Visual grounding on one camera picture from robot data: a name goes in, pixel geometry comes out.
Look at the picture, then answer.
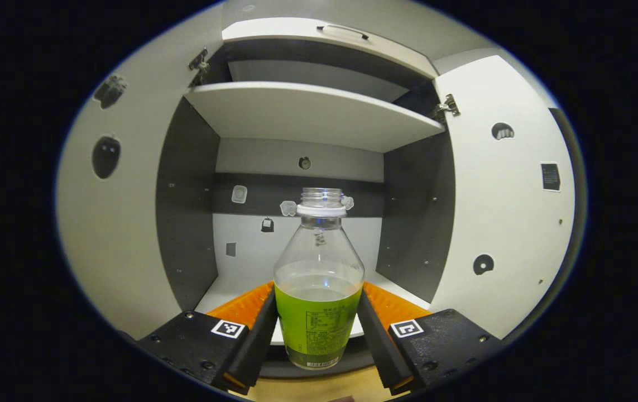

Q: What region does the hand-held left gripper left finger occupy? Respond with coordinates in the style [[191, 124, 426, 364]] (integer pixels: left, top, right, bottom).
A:
[[136, 281, 280, 396]]

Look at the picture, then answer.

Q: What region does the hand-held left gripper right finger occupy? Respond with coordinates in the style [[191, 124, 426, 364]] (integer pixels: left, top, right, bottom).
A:
[[356, 281, 508, 396]]

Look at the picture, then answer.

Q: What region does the clear bottle green label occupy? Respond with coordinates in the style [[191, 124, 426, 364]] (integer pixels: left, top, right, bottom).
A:
[[273, 188, 365, 370]]

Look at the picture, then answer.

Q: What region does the white cabinet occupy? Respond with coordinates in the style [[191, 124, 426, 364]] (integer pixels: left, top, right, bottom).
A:
[[155, 17, 458, 380]]

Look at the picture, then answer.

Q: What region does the white cabinet door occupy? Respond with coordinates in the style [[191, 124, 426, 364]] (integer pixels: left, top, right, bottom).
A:
[[56, 3, 224, 340], [429, 55, 576, 340]]

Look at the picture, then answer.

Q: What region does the white cabinet shelf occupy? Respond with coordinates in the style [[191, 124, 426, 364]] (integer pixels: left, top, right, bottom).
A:
[[185, 82, 445, 153]]

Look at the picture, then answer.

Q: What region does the white cabinet drawer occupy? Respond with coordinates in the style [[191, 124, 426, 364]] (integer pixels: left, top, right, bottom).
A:
[[222, 17, 439, 80]]

